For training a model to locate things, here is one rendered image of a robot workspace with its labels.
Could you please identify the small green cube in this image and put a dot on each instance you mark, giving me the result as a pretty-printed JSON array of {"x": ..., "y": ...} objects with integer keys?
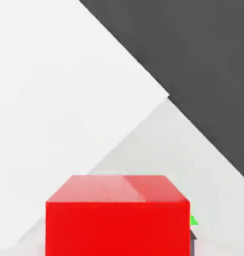
[{"x": 193, "y": 221}]

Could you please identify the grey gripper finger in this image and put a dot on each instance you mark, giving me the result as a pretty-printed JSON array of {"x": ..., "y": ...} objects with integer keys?
[{"x": 192, "y": 245}]

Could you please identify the small red cube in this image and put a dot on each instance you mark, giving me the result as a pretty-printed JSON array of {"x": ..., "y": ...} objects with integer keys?
[{"x": 117, "y": 226}]

